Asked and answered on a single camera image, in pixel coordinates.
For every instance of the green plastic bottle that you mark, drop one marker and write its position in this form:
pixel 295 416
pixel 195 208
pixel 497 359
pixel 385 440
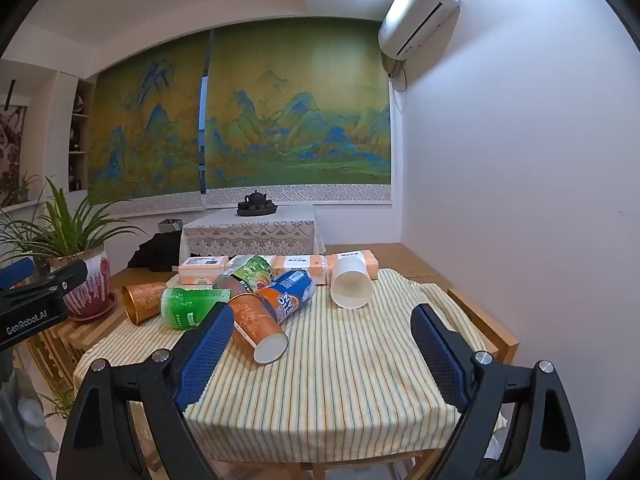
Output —
pixel 190 306

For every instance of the white air conditioner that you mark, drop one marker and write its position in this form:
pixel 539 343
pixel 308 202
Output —
pixel 415 10

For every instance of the recessed wall shelf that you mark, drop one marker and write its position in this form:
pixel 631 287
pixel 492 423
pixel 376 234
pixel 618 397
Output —
pixel 80 135

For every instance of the air conditioner pipe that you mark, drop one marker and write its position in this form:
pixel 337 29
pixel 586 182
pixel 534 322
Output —
pixel 396 72

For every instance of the green leafy plant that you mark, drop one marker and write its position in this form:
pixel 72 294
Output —
pixel 65 225

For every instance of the orange patterned paper cup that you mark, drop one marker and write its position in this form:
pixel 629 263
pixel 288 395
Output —
pixel 252 325

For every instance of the lace covered low table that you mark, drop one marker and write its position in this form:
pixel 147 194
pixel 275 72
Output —
pixel 250 235

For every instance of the black cloth bag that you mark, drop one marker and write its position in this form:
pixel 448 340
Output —
pixel 155 252

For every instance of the dark teapot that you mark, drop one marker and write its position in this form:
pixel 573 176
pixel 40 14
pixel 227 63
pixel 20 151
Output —
pixel 255 199

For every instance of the white paper cup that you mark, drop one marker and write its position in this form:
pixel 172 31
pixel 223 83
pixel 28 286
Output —
pixel 351 285

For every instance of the wall scroll painting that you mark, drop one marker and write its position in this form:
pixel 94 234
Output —
pixel 10 160

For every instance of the striped tablecloth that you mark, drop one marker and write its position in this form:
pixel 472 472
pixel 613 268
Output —
pixel 350 385

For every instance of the landscape painting roller blind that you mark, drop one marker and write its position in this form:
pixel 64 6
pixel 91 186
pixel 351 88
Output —
pixel 145 125
pixel 300 110

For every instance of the orange blue Fanta can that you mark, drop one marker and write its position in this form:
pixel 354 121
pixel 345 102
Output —
pixel 290 292

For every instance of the dark tea tray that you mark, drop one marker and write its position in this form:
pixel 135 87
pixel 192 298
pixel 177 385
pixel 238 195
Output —
pixel 256 211

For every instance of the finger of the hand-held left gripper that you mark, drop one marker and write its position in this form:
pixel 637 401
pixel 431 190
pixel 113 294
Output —
pixel 70 277
pixel 15 271

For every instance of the orange white carton box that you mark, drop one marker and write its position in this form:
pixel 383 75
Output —
pixel 372 262
pixel 200 267
pixel 300 263

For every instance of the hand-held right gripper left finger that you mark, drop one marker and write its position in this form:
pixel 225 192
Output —
pixel 205 355

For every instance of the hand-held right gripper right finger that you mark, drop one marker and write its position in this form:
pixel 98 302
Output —
pixel 440 355

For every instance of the white stone figure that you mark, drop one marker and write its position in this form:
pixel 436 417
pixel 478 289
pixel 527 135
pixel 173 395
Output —
pixel 25 420

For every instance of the small green box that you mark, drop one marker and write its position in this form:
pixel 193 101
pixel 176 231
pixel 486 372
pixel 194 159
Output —
pixel 170 226

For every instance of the red white flower pot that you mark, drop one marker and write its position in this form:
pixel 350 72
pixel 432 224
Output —
pixel 90 290

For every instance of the wooden slatted plant stand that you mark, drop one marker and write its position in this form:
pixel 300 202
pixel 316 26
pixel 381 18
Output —
pixel 55 345

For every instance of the gold orange patterned cup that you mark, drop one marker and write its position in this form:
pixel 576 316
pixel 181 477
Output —
pixel 142 301

